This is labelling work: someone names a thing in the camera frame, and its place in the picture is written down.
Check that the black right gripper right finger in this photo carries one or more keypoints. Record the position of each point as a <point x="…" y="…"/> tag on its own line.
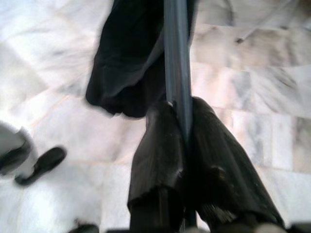
<point x="218" y="157"/>

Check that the silver metal clothes rack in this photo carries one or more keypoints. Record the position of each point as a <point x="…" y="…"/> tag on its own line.
<point x="262" y="24"/>

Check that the black plastic hanger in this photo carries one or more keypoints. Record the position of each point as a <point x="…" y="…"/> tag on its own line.
<point x="176" y="60"/>

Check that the plain black garment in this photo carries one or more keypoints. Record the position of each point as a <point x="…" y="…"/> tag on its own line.
<point x="121" y="60"/>

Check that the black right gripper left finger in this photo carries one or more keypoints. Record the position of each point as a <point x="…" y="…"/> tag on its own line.
<point x="158" y="157"/>

